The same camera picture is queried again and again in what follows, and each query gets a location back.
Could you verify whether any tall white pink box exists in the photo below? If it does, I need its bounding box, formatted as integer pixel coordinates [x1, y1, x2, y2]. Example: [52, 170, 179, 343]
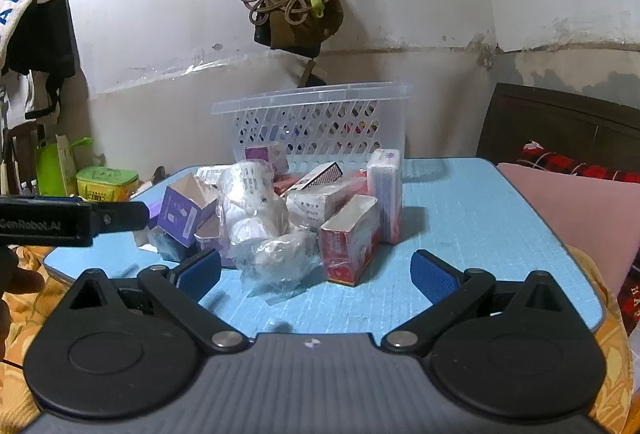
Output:
[367, 149, 404, 246]

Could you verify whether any dark wooden headboard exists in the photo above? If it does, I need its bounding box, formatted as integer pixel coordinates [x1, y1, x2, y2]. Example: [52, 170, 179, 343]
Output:
[475, 82, 640, 166]

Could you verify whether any white printed box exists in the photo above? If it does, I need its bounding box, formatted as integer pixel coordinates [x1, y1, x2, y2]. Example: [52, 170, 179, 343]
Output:
[286, 185, 362, 233]

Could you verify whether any white printed packet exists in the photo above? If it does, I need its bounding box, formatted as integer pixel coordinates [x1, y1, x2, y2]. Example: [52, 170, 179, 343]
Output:
[195, 166, 232, 187]

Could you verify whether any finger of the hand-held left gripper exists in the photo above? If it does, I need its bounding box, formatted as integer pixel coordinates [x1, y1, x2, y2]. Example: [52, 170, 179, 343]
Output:
[91, 201, 151, 235]

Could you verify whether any clear plastic basket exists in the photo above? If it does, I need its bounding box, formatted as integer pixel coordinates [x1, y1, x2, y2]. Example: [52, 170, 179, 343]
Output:
[211, 82, 414, 175]

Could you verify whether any pink red box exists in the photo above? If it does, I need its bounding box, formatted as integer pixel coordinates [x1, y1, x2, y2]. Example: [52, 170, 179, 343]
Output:
[344, 169, 371, 191]

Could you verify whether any purple box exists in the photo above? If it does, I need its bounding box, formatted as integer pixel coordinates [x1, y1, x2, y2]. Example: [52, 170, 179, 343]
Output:
[244, 142, 290, 177]
[158, 173, 221, 249]

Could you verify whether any red plaid blanket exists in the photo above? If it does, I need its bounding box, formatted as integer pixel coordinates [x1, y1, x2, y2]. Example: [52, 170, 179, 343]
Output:
[516, 141, 640, 185]

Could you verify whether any white and black jacket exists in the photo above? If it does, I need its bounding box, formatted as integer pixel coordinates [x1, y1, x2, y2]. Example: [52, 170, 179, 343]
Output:
[0, 0, 77, 125]

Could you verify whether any crumpled clear plastic bag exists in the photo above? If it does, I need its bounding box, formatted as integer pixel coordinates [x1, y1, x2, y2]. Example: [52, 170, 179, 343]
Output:
[235, 230, 322, 301]

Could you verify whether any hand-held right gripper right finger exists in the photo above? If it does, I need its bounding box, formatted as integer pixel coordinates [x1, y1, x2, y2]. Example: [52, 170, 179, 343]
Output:
[382, 250, 566, 358]

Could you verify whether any clear bag of white rolls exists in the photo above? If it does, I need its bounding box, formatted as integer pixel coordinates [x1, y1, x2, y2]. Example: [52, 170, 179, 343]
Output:
[216, 160, 293, 245]

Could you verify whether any dark hanging tag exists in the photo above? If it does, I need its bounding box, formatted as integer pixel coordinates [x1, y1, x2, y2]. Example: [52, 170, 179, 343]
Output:
[297, 58, 327, 89]

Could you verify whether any orange patterned bed sheet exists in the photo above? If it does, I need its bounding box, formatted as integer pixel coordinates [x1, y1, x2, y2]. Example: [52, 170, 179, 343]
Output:
[0, 241, 640, 434]

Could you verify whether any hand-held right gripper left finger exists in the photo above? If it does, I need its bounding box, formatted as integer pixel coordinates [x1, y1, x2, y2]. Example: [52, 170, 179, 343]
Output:
[67, 248, 251, 356]

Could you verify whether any grey blue small box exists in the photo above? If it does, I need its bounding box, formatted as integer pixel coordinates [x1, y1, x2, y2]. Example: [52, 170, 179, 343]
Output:
[147, 226, 192, 263]

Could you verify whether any pink pillow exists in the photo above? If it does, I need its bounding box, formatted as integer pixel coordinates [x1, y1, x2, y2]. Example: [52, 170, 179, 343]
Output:
[496, 162, 640, 299]

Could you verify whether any person's left hand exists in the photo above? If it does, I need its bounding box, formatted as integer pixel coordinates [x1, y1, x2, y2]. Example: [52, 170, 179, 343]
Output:
[0, 245, 47, 367]

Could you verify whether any open purple box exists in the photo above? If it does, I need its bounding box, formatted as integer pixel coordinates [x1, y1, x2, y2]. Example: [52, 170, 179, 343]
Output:
[158, 173, 221, 249]

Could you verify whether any green tin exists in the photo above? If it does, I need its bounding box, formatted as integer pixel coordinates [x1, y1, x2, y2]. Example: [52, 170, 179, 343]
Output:
[76, 166, 140, 203]

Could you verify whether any black and white box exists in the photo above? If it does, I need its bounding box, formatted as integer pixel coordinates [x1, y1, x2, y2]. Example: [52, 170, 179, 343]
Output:
[287, 162, 344, 193]

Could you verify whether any green bag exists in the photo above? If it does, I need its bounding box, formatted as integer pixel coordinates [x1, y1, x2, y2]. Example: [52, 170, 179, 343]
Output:
[35, 136, 94, 197]

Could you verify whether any wooden chair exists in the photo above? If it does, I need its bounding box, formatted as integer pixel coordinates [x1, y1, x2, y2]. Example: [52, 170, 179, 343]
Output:
[2, 122, 46, 195]

